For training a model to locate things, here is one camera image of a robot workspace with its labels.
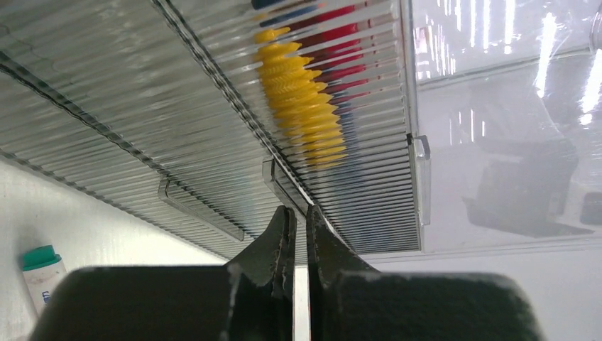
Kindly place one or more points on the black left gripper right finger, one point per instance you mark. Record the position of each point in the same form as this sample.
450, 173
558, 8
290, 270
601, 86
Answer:
351, 300

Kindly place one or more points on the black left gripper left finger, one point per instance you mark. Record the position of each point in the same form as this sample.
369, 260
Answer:
248, 298

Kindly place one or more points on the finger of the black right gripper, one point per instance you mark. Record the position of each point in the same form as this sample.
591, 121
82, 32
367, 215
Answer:
525, 193

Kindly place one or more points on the smoked clear drawer box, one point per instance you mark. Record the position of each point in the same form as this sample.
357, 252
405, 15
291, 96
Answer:
413, 127

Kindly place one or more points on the red small bottle white cap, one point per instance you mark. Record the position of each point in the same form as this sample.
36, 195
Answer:
332, 61

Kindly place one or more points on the white marker teal cap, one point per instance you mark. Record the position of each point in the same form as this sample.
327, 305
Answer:
43, 269

